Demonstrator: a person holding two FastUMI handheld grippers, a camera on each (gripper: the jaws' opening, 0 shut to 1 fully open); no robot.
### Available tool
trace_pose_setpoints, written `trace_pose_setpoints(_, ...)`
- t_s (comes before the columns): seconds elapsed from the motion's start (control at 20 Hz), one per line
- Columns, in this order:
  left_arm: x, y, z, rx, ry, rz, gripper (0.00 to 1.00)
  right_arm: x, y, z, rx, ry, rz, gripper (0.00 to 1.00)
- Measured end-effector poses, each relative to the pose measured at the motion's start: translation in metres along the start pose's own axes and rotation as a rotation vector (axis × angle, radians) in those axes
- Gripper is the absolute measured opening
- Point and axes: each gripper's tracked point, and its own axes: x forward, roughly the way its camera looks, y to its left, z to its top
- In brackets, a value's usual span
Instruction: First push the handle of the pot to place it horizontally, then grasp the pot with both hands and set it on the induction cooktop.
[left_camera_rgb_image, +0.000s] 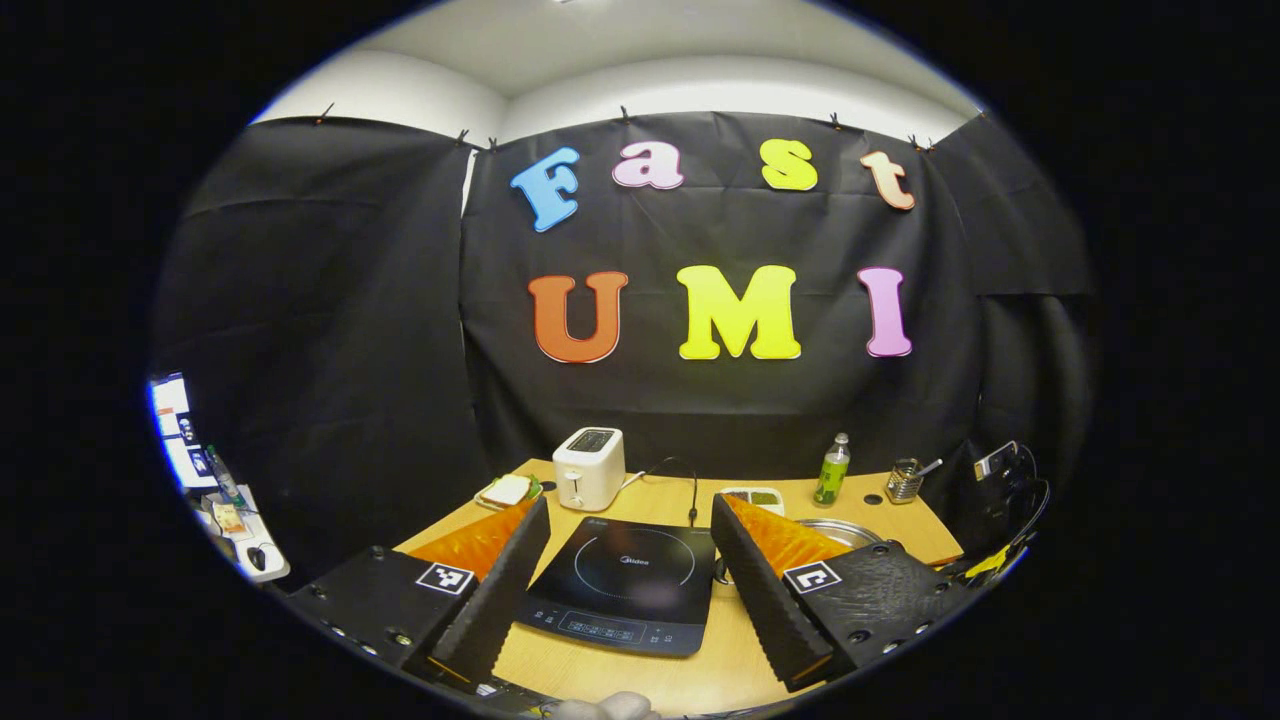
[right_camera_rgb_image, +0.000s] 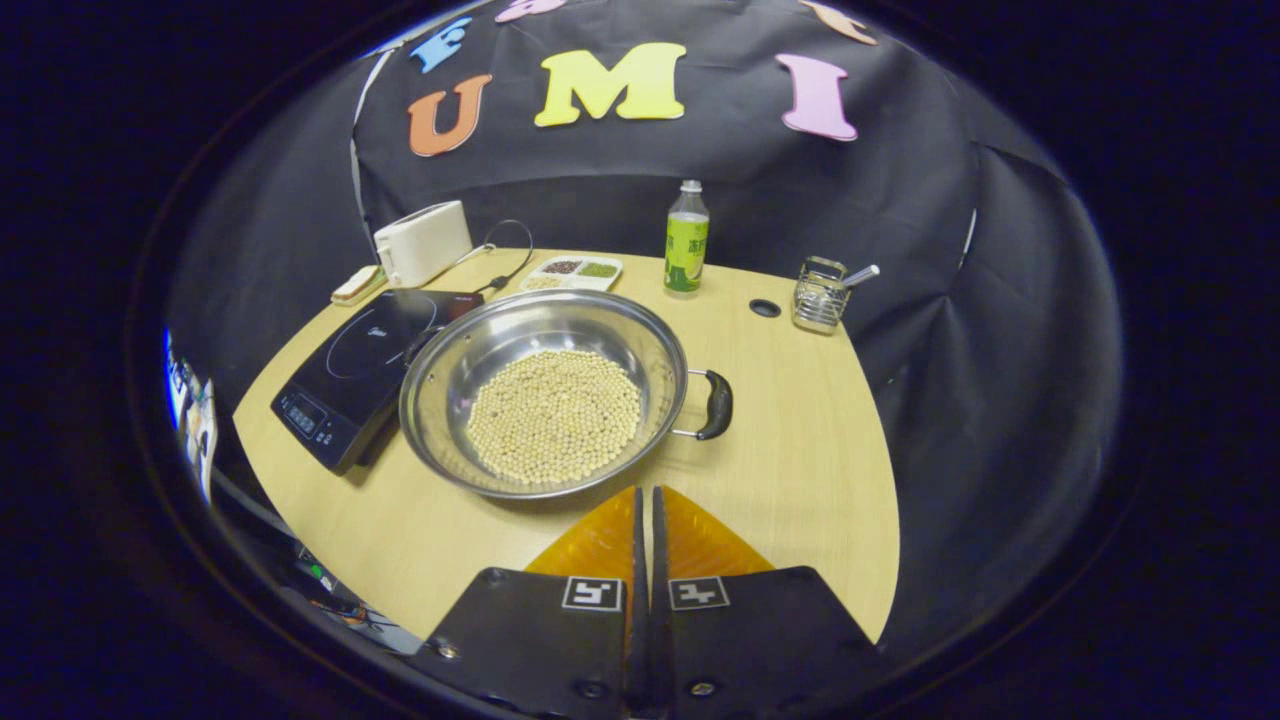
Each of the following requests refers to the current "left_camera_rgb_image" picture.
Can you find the stainless steel pot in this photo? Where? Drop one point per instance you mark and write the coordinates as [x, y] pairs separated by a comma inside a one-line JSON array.
[[845, 530]]

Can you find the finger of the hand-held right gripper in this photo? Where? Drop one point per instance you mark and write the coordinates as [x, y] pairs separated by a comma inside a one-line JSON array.
[[960, 570]]

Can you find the metal spoon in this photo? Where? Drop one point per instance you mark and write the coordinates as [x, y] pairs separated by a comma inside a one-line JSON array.
[[930, 466]]

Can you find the green drink bottle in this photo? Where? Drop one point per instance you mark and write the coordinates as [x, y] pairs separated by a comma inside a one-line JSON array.
[[830, 480]]

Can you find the computer mouse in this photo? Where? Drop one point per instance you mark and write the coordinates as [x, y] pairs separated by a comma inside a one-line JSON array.
[[257, 558]]

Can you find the black induction cooktop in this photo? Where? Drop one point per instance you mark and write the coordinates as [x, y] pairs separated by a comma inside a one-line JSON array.
[[620, 580]]

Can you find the bread sandwich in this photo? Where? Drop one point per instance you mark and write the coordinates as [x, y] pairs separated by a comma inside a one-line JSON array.
[[507, 490]]

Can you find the white toaster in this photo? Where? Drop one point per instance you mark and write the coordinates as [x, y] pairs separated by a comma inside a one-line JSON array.
[[590, 470]]

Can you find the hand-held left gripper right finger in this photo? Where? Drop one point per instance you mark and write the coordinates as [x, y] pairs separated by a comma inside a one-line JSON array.
[[765, 600]]

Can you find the white side desk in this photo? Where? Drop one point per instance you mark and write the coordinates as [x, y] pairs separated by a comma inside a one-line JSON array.
[[240, 535]]

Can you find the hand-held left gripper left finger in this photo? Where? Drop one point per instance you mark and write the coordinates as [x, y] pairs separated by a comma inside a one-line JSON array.
[[505, 600]]

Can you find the white divided bean tray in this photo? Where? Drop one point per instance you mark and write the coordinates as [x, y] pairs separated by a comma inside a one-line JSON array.
[[762, 497]]

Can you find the small beige plate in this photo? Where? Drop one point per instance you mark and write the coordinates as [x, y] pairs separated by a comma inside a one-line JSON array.
[[482, 499]]

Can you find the computer monitor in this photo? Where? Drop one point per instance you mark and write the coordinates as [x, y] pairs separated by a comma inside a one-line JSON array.
[[175, 430]]

